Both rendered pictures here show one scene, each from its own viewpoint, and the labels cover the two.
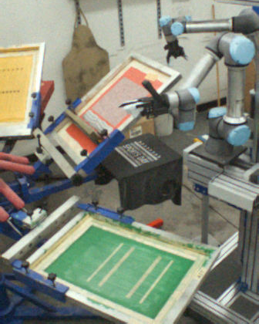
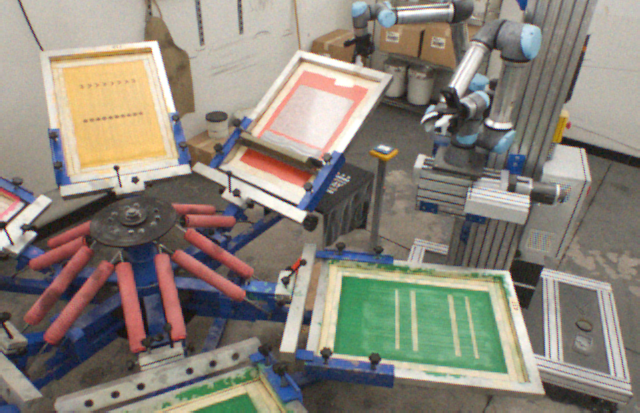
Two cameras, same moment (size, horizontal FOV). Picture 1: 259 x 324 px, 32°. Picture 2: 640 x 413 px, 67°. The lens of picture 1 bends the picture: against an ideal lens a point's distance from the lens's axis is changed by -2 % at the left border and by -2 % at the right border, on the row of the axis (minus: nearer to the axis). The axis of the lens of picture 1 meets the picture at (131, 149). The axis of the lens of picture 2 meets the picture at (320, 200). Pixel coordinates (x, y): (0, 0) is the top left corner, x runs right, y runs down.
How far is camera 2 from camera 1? 1.22 m
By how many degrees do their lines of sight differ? 24
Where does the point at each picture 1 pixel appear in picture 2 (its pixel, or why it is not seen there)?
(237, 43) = (531, 33)
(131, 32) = (210, 26)
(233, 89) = (511, 89)
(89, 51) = (167, 53)
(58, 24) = (123, 15)
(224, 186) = (486, 200)
